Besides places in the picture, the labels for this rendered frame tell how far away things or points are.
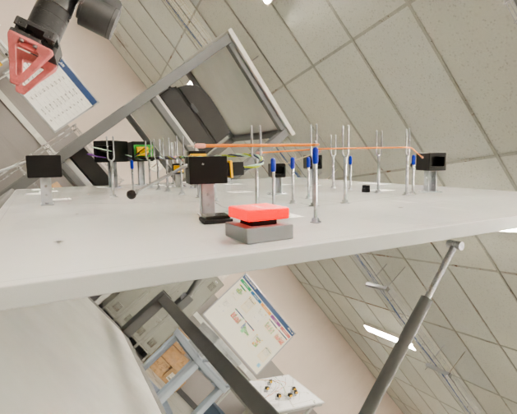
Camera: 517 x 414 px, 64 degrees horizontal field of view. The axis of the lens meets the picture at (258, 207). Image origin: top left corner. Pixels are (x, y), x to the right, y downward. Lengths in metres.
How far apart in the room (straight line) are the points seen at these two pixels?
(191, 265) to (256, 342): 8.71
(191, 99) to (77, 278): 1.45
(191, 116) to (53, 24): 0.99
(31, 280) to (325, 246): 0.26
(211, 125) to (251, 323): 7.39
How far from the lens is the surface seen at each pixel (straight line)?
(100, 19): 0.84
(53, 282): 0.35
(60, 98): 8.28
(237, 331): 8.85
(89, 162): 1.63
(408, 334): 0.80
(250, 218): 0.42
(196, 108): 1.76
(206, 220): 0.55
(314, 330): 9.63
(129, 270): 0.35
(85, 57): 8.52
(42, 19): 0.84
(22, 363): 0.64
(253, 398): 0.96
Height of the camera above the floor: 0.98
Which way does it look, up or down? 18 degrees up
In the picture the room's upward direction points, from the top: 48 degrees clockwise
